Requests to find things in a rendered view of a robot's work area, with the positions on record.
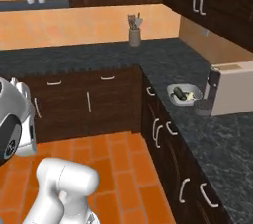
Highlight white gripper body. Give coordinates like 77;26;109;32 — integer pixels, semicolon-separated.
15;114;39;158

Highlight white vegetable container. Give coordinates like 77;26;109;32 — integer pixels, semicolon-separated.
166;83;204;107

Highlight dark green cucumber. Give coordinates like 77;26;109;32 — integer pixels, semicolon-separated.
173;86;189;101

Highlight dark wood lower cupboard run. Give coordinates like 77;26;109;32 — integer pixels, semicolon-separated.
19;64;143;144

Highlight dark wood side cupboard run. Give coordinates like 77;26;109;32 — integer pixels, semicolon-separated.
140;66;233;224

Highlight grey utensil pot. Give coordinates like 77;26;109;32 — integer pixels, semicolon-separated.
128;28;142;48

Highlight kitchen tools in pot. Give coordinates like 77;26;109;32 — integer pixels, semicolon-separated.
126;12;144;31

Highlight beige coffee machine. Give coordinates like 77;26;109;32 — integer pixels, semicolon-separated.
193;61;253;117

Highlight dark wood corner upper cupboard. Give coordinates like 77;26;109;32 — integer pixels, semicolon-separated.
163;0;253;53

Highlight white cupboard door handle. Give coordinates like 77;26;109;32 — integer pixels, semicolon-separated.
85;91;93;114
155;124;164;150
199;182;219;209
33;97;42;119
151;117;161;142
178;177;192;204

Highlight dark blue wall shelf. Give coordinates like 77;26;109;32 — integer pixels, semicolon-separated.
0;0;70;13

